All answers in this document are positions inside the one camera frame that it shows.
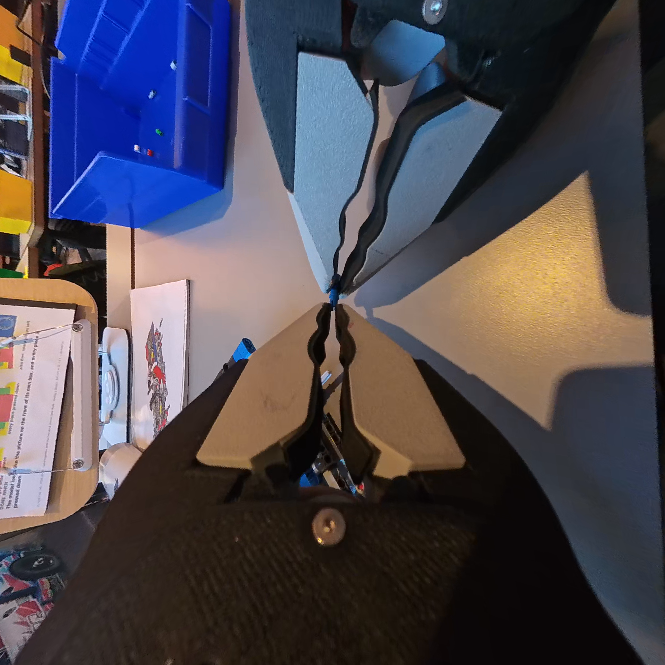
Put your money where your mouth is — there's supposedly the printed instruction sheet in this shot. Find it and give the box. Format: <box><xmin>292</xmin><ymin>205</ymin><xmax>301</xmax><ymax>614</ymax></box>
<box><xmin>0</xmin><ymin>304</ymin><xmax>78</xmax><ymax>517</ymax></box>

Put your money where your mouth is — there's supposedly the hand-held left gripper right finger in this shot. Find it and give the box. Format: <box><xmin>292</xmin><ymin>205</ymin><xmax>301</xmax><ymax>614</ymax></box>
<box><xmin>335</xmin><ymin>303</ymin><xmax>467</xmax><ymax>481</ymax></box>

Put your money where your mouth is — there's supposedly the building instruction booklet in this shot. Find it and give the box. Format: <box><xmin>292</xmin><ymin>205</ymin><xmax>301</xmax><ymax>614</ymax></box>
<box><xmin>130</xmin><ymin>280</ymin><xmax>190</xmax><ymax>450</ymax></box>

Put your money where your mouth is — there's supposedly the blue storage bin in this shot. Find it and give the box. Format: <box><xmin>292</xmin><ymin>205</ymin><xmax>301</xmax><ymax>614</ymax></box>
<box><xmin>48</xmin><ymin>0</ymin><xmax>233</xmax><ymax>229</ymax></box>

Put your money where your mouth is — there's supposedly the brick car chassis model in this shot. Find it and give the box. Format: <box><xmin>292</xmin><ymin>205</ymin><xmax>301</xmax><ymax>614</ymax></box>
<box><xmin>221</xmin><ymin>338</ymin><xmax>367</xmax><ymax>499</ymax></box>

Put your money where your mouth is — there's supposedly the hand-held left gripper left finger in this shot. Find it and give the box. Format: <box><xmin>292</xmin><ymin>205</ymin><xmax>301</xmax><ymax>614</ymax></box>
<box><xmin>196</xmin><ymin>303</ymin><xmax>333</xmax><ymax>486</ymax></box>

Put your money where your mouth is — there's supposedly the toy car set box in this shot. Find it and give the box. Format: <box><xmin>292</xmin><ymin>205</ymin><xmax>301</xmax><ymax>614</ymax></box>
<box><xmin>0</xmin><ymin>540</ymin><xmax>68</xmax><ymax>650</ymax></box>

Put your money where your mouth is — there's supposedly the yellow storage bin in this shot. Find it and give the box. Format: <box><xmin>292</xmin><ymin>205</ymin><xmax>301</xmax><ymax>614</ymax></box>
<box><xmin>0</xmin><ymin>169</ymin><xmax>34</xmax><ymax>234</ymax></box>

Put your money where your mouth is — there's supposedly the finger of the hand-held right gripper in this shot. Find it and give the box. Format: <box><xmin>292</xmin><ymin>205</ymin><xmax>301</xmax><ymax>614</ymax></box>
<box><xmin>342</xmin><ymin>63</ymin><xmax>505</xmax><ymax>294</ymax></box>
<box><xmin>287</xmin><ymin>21</ymin><xmax>446</xmax><ymax>284</ymax></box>

